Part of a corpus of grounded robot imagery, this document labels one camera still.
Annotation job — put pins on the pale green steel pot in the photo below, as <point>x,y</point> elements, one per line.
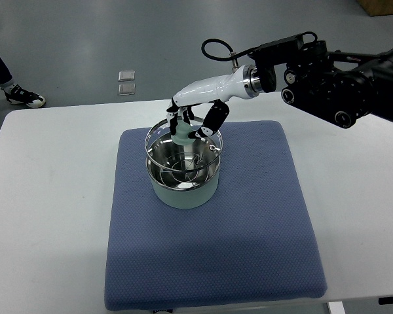
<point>184,180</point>

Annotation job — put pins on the upper floor socket plate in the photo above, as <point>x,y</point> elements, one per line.
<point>126,75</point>

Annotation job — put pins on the black and white sneaker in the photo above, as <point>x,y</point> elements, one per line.
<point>16,95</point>

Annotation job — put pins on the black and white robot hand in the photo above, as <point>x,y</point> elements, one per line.
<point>244,83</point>

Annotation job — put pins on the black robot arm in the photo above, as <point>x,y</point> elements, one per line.
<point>338,87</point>

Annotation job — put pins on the blue fabric mat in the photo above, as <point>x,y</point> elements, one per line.
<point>252,241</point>

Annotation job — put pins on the white table leg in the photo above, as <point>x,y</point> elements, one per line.
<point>336,308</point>

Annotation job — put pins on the black table controller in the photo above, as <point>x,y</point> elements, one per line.
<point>386,301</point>

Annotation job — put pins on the glass lid with green knob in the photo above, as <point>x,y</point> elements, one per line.
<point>184,144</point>

